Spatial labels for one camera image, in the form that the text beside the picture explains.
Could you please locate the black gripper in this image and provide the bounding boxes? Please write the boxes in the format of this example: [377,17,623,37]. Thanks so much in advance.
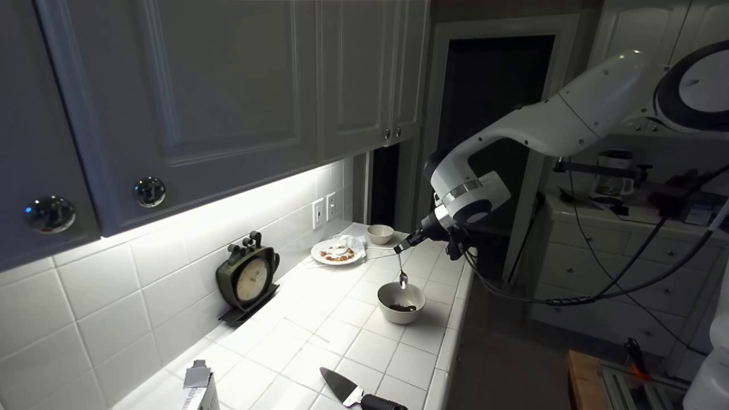
[391,212,452,254]

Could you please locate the small white spoon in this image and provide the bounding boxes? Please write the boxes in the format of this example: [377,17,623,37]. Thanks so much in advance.
[395,246,412,293]

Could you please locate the grey bowl with food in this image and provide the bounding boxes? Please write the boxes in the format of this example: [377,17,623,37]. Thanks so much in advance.
[377,281,428,327]

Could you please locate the small empty white bowl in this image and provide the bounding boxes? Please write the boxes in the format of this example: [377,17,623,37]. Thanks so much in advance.
[365,222,396,246]

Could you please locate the white plate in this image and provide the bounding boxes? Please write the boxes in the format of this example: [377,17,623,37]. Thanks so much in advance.
[309,238,369,268]

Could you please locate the black kitchen scale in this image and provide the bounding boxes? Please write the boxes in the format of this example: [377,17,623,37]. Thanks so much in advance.
[215,229,282,327]

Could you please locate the white drawer dresser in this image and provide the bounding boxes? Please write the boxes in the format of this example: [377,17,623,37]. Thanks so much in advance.
[532,192,729,336]

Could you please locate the wooden board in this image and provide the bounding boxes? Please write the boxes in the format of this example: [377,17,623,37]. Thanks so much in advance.
[565,349,634,410]

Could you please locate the wide grey panelled cabinet door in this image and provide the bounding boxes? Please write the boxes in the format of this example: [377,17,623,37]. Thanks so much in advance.
[33,0,321,237]

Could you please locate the metal rack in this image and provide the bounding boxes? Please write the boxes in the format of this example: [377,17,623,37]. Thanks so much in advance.
[600,359,690,410]

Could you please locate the white wall power outlet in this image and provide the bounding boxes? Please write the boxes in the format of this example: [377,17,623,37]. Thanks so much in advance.
[309,196,328,232]

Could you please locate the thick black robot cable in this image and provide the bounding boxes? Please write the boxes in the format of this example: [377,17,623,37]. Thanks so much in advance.
[463,218,729,310]

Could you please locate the black handled kitchen knife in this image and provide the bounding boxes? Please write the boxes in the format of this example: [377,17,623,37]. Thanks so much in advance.
[316,365,411,410]

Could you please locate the thin black cable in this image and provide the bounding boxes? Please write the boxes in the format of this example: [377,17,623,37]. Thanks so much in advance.
[567,169,708,359]

